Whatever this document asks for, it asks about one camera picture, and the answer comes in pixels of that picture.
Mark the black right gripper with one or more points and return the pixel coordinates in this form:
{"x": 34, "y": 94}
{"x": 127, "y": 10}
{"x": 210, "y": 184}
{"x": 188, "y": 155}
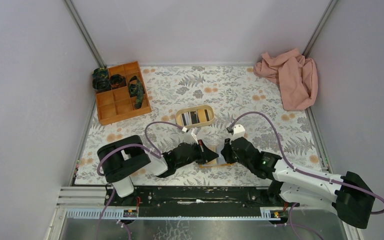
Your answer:
{"x": 230, "y": 151}

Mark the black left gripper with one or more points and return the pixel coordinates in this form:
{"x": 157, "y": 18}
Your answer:
{"x": 199, "y": 151}

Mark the yellow leather card holder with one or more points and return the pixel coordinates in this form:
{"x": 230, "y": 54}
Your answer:
{"x": 216, "y": 162}

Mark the orange card with black stripe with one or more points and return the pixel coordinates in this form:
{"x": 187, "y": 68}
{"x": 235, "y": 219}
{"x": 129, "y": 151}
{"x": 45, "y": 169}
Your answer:
{"x": 203, "y": 115}

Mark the beige oval plastic tray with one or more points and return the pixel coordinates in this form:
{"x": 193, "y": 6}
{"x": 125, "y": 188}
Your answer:
{"x": 193, "y": 116}

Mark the grey card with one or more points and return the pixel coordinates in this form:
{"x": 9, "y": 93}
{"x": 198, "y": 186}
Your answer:
{"x": 185, "y": 117}

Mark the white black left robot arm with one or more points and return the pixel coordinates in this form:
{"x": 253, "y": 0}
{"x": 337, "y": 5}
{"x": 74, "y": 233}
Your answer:
{"x": 120, "y": 159}

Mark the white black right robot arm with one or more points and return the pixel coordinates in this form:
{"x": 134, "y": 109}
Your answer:
{"x": 346, "y": 196}

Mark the floral patterned table mat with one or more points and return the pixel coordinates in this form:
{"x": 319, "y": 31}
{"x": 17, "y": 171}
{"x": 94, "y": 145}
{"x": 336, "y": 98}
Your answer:
{"x": 234, "y": 93}

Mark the pink crumpled cloth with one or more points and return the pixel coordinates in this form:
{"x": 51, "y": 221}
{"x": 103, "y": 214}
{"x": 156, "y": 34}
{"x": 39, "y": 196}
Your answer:
{"x": 294, "y": 74}

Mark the orange compartment organizer tray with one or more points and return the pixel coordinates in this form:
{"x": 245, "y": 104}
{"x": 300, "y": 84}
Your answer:
{"x": 121, "y": 94}

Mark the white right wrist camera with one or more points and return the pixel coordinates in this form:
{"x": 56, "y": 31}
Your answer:
{"x": 236, "y": 131}

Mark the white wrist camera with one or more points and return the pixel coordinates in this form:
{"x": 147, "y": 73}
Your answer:
{"x": 190, "y": 135}
{"x": 236, "y": 131}

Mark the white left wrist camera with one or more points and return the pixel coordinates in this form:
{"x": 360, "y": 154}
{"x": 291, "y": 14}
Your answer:
{"x": 190, "y": 135}

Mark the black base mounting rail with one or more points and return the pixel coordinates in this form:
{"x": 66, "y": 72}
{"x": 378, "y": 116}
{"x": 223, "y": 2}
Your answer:
{"x": 200, "y": 202}

